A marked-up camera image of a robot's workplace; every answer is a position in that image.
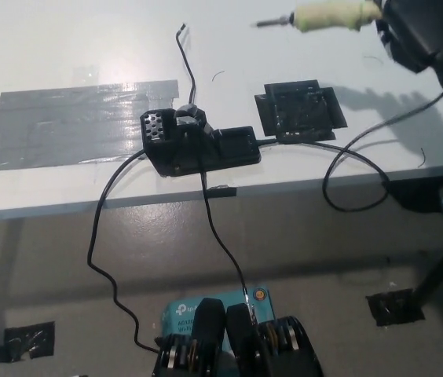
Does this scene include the black circuit board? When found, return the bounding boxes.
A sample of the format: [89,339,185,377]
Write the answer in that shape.
[253,79,349,143]

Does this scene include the black soldering station base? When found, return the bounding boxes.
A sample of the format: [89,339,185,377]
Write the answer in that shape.
[138,102,262,178]

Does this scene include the small black tape strip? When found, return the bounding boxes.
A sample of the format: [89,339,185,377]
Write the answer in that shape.
[207,186,237,199]

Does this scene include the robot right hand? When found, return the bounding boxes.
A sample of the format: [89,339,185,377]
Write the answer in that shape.
[374,0,443,74]

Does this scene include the thick black power cable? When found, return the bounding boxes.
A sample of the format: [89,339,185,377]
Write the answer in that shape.
[86,151,162,353]

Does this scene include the large grey duct tape patch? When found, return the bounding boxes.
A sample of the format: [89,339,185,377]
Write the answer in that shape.
[0,79,180,173]

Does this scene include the dark object under table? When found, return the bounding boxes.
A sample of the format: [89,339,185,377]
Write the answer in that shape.
[382,180,443,215]

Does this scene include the black soldering iron cable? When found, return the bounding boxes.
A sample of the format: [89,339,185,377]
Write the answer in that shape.
[256,89,443,213]

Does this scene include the black cable with metal plug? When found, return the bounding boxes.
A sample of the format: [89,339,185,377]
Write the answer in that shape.
[200,172,256,323]

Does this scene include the tape-wrapped soldering iron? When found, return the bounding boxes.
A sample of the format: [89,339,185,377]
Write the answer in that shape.
[251,0,383,32]

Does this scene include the thin black bent wire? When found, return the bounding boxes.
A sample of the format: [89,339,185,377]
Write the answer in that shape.
[174,23,199,107]

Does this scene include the teal router box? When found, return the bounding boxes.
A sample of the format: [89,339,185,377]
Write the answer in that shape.
[161,285,277,349]

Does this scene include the black robot torso blocks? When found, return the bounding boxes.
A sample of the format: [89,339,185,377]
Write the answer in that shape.
[151,297,323,377]

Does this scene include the black floor tape patch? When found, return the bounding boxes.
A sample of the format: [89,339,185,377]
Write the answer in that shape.
[365,289,426,328]
[3,320,57,362]

